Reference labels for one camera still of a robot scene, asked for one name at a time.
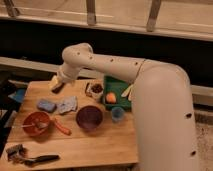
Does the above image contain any orange fruit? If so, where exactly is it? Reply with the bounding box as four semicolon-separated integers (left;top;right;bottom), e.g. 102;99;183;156
106;92;117;104

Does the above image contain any blue sponge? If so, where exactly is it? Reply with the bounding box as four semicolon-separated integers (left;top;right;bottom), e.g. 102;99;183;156
37;99;56;113

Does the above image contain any small blue cup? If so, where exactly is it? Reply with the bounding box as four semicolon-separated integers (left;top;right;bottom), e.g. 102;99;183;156
111;107;125;122

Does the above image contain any yellow banana slice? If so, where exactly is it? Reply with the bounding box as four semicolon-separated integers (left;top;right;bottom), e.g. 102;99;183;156
121;85;133;97
128;91;132;101

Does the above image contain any white cup with dark contents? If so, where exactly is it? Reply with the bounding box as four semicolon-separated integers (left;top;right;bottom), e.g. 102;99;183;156
85;82;103;100

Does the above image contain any purple bowl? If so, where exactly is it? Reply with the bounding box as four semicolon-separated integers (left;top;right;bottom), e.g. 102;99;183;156
76;106;103;131

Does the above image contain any black rectangular block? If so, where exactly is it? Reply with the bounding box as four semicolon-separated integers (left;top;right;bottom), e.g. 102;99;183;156
51;83;64;94

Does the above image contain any orange red bowl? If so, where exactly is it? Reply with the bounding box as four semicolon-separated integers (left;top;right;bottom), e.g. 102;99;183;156
23;112;50;137

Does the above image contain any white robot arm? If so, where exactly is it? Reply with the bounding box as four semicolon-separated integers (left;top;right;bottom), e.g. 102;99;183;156
57;43;200;171

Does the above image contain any wooden cutting board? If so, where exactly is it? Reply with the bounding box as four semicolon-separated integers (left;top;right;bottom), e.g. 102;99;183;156
6;80;138;170

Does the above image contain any grey blue cloth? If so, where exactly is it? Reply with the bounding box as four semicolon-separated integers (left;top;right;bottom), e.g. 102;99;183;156
57;96;78;114

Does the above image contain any metal spoon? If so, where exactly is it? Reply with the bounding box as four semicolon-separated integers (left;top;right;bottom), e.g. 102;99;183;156
11;122;48;129

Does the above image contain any black handled brush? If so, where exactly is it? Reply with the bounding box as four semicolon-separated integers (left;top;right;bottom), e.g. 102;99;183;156
5;143;61;167

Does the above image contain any green tray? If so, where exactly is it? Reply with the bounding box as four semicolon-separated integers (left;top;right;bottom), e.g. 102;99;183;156
103;76;131;110

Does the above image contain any blue object at left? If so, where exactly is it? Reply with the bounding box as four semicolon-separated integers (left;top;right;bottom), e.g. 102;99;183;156
10;88;26;103

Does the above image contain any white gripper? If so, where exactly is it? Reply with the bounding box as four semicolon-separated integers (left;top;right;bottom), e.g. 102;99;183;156
49;63;79;90

